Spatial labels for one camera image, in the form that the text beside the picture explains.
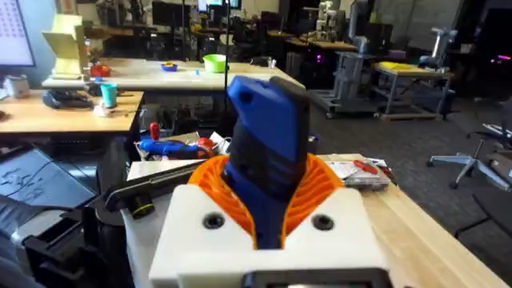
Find right gripper white and orange right finger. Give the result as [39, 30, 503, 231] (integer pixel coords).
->
[279, 153, 389, 274]

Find right gripper white and orange left finger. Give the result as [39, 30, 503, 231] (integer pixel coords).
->
[148, 154, 258, 288]

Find blue electric screwdriver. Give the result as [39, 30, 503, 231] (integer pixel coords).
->
[222, 74, 312, 251]

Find clear plastic packet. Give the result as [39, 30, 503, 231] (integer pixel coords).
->
[326, 157, 391, 191]

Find black clamp bar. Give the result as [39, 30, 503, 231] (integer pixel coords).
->
[104, 159, 207, 220]

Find red scissors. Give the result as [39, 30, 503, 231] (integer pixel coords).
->
[352, 159, 379, 176]

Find box of tools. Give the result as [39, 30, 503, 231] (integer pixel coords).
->
[133, 121, 234, 162]

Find grey office chair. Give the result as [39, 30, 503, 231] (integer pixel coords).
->
[426, 118, 512, 192]

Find grey wheeled cart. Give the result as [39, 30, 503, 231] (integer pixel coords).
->
[309, 50, 382, 120]

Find long pale table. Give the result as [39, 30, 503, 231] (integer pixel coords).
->
[41, 57, 306, 92]

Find teal cup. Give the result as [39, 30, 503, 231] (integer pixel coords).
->
[99, 82, 119, 110]

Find green plastic bowl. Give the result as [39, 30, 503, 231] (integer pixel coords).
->
[202, 54, 229, 74]

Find yellow cloth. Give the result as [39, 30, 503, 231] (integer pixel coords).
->
[377, 60, 414, 72]

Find wooden desk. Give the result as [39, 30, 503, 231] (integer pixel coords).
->
[0, 89, 145, 134]

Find black pouch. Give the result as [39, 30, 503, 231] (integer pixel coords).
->
[42, 89, 95, 110]

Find red toy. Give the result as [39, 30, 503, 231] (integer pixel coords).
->
[89, 62, 113, 78]

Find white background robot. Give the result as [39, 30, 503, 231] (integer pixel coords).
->
[314, 0, 342, 42]

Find white mug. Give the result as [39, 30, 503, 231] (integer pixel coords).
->
[3, 74, 31, 99]

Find yellow cardboard stand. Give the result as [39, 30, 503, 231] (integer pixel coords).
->
[41, 13, 88, 80]

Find computer monitor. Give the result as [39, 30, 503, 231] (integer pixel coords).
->
[0, 0, 37, 68]

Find metal frame workbench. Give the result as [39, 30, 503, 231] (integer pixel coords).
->
[372, 61, 454, 118]

